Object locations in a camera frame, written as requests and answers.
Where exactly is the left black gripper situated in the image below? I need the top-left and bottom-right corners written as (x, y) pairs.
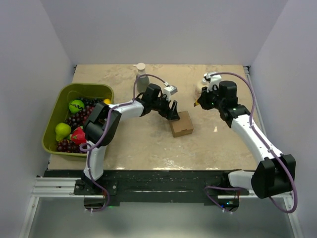
top-left (151, 94), bottom-right (179, 120)

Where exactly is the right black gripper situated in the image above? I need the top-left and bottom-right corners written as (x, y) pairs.
top-left (198, 84), bottom-right (224, 111)

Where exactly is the brown cardboard express box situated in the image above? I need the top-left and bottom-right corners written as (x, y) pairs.
top-left (169, 111), bottom-right (194, 138)

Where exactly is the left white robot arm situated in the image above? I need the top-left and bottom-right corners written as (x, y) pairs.
top-left (81, 83), bottom-right (180, 194)

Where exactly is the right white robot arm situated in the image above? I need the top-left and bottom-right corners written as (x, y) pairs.
top-left (196, 81), bottom-right (296, 199)

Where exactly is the cream lotion pump bottle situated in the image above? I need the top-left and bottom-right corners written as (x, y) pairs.
top-left (194, 73), bottom-right (210, 100)

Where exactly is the grey pump bottle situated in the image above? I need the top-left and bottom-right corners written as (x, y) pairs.
top-left (134, 63), bottom-right (150, 93)

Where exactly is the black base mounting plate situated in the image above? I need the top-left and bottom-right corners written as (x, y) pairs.
top-left (73, 170), bottom-right (249, 211)

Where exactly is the dark purple grape bunch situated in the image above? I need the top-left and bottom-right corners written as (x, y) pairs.
top-left (56, 98), bottom-right (101, 154)

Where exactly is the green tennis ball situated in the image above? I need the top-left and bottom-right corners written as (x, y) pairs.
top-left (69, 100), bottom-right (85, 114)

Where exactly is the red dragon fruit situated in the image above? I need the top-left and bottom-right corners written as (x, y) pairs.
top-left (70, 126), bottom-right (86, 145)

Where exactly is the olive green plastic bin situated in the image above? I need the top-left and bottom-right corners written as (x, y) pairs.
top-left (42, 83), bottom-right (114, 161)

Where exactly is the green pear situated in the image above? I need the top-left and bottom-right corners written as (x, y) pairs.
top-left (55, 122), bottom-right (71, 141)

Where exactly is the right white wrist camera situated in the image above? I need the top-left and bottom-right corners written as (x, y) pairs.
top-left (202, 71), bottom-right (222, 92)

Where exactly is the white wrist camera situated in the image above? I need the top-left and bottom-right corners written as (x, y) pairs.
top-left (163, 85), bottom-right (178, 102)
top-left (202, 71), bottom-right (222, 92)

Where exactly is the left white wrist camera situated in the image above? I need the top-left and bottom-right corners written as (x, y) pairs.
top-left (163, 85), bottom-right (178, 102)

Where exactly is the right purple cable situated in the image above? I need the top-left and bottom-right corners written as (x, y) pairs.
top-left (204, 71), bottom-right (298, 214)

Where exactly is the purple cable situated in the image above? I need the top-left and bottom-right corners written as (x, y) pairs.
top-left (204, 71), bottom-right (298, 214)
top-left (79, 74), bottom-right (171, 211)

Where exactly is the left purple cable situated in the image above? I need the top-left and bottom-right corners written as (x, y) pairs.
top-left (79, 74), bottom-right (171, 211)

